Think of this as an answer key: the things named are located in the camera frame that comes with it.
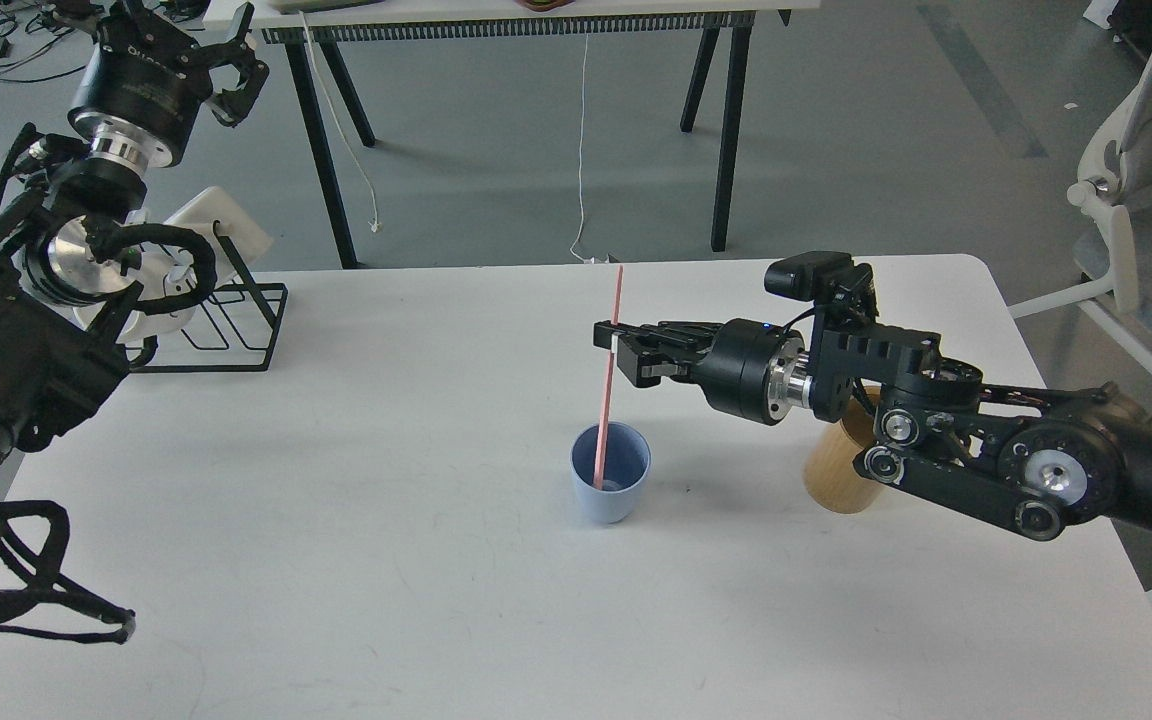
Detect white background table black legs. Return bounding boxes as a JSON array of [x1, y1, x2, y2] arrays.
[[204, 0, 823, 270]]

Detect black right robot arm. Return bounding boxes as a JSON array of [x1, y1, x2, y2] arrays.
[[593, 310, 1152, 541]]

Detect white rope cable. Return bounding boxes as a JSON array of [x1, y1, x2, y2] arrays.
[[298, 12, 382, 235]]

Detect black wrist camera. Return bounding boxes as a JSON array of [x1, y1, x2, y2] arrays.
[[763, 251, 878, 328]]

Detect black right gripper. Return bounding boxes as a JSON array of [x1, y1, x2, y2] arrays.
[[593, 319, 806, 425]]

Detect black wire dish rack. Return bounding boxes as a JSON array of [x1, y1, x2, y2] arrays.
[[126, 236, 289, 374]]

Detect white hanging cable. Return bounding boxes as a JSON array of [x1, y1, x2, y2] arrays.
[[570, 33, 617, 266]]

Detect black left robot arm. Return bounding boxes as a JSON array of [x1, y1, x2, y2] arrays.
[[0, 1, 270, 644]]

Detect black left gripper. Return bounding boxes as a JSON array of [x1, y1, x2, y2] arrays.
[[68, 3, 270, 167]]

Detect light blue plastic cup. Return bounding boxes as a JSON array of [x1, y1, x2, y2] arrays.
[[570, 420, 652, 525]]

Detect white square plate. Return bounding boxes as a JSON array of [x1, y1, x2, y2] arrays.
[[166, 185, 274, 286]]

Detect white mug on rack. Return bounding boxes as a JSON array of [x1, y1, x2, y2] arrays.
[[76, 255, 199, 346]]

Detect bamboo cylinder holder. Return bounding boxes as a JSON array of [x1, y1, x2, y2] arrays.
[[803, 397, 884, 514]]

